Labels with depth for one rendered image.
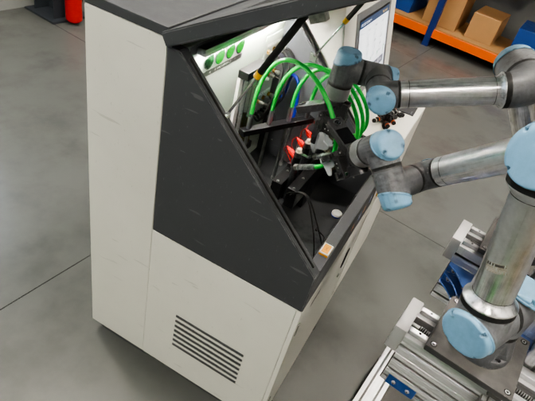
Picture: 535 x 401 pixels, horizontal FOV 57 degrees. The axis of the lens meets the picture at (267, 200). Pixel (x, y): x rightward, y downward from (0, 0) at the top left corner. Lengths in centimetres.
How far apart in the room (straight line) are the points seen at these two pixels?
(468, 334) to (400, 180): 37
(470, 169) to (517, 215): 23
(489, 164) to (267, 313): 85
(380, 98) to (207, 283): 85
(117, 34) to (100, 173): 51
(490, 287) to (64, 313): 191
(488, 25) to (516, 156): 591
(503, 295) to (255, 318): 87
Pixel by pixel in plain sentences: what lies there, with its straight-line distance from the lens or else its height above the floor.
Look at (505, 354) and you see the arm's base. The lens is 138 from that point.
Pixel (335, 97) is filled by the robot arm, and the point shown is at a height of 135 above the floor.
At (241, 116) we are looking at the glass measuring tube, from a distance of 178.
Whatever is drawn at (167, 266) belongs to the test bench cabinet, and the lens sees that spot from 181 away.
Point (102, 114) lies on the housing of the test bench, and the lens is 163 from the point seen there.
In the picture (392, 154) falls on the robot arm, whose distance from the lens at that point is 119.
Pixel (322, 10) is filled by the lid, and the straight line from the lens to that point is 111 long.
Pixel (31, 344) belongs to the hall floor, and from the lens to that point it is 244.
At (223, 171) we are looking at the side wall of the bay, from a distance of 142.
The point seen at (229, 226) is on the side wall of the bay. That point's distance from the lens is 151.
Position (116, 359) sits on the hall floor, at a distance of 236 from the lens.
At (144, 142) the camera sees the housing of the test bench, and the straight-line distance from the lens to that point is 156.
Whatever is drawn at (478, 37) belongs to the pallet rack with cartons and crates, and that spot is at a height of 28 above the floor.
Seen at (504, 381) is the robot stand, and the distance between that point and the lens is 139.
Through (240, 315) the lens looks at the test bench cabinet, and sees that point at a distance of 174.
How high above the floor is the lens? 199
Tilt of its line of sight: 38 degrees down
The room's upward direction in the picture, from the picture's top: 15 degrees clockwise
